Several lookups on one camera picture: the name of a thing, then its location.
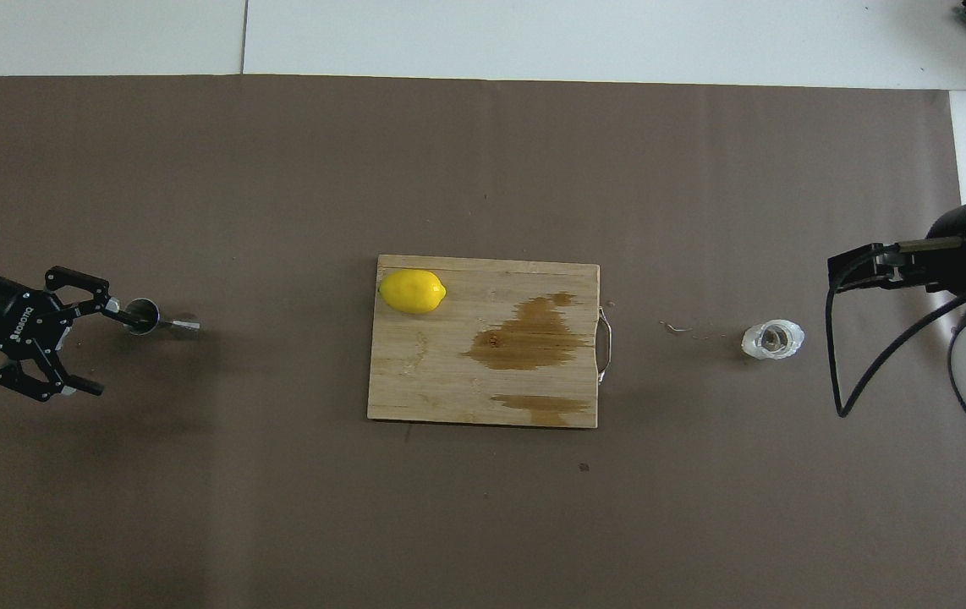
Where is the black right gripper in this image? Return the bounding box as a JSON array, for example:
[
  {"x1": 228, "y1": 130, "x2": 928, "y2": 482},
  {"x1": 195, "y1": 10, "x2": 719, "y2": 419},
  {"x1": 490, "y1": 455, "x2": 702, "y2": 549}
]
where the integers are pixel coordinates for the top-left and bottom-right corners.
[{"x1": 827, "y1": 203, "x2": 966, "y2": 295}]

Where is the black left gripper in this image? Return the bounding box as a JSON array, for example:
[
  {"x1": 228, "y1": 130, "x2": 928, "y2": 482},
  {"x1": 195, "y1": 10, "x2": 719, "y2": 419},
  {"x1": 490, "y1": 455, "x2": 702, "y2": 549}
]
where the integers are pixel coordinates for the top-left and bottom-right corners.
[{"x1": 0, "y1": 266, "x2": 152, "y2": 404}]

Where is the steel double jigger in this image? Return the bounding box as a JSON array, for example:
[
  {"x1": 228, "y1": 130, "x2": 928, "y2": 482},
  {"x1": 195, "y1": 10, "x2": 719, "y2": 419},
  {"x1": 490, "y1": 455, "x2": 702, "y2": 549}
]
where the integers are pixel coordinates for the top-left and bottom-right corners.
[{"x1": 123, "y1": 298, "x2": 200, "y2": 337}]

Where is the brown paper table mat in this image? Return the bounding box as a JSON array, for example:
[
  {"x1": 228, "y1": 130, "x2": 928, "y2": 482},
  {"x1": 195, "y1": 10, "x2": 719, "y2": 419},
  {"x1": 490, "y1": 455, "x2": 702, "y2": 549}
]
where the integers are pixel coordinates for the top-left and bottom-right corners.
[{"x1": 0, "y1": 74, "x2": 966, "y2": 609}]

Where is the yellow lemon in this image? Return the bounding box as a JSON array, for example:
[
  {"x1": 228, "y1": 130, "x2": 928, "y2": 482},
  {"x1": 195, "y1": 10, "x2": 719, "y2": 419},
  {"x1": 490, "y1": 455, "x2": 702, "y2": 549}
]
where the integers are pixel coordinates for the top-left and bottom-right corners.
[{"x1": 378, "y1": 269, "x2": 447, "y2": 315}]

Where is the wooden cutting board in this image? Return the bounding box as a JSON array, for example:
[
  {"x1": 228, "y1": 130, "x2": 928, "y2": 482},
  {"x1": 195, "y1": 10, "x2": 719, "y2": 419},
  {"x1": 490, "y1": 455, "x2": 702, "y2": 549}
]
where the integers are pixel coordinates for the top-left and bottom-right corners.
[{"x1": 366, "y1": 254, "x2": 615, "y2": 429}]

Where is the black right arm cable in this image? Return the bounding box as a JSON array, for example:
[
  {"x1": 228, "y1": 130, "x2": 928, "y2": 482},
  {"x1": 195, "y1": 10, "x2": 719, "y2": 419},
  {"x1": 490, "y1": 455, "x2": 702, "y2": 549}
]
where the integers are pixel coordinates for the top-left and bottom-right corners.
[{"x1": 826, "y1": 239, "x2": 966, "y2": 418}]

